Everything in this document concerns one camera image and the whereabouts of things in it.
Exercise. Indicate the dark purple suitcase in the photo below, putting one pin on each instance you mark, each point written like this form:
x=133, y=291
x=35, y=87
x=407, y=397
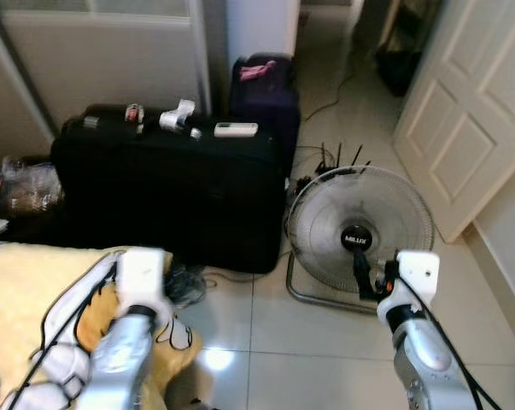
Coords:
x=270, y=111

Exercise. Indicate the white plastic gadget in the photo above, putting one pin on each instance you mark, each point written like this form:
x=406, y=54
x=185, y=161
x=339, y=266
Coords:
x=176, y=118

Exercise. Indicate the large black suitcase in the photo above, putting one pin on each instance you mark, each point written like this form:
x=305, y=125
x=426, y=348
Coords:
x=172, y=196

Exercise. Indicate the white standing appliance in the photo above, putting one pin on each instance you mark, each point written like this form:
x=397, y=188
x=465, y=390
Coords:
x=261, y=26

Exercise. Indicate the white remote control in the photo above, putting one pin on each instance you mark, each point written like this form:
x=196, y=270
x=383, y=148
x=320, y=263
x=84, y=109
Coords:
x=236, y=130

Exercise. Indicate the clear crumpled plastic bag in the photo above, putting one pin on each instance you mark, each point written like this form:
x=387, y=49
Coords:
x=26, y=188

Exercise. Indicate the grey floor fan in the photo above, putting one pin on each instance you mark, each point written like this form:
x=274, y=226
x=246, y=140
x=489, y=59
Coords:
x=325, y=222

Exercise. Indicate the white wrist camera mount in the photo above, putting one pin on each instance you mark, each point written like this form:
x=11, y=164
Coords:
x=418, y=269
x=142, y=278

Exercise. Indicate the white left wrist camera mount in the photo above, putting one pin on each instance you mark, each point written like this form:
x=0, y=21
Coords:
x=142, y=278

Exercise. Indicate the yellow cartoon print blanket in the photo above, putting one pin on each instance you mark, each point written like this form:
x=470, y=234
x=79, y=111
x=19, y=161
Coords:
x=18, y=299

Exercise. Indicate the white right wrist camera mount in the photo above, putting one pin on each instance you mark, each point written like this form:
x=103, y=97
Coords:
x=418, y=269

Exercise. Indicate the black router with antennas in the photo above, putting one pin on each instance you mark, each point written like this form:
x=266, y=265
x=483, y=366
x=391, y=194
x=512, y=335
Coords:
x=336, y=158

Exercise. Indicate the pink ribbon tag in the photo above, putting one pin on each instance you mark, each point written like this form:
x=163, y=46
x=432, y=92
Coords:
x=257, y=72

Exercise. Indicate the small red item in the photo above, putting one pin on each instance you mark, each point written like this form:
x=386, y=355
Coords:
x=134, y=113

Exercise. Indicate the black bag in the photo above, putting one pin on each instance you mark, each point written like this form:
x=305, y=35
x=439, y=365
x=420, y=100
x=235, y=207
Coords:
x=400, y=73

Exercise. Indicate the white sliding wardrobe door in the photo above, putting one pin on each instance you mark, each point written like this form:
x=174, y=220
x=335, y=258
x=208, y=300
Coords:
x=103, y=60

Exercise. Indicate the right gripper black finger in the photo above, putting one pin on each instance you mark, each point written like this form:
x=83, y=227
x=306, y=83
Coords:
x=361, y=273

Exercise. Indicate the white panel door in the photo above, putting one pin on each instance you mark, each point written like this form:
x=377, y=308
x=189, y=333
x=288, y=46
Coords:
x=471, y=111

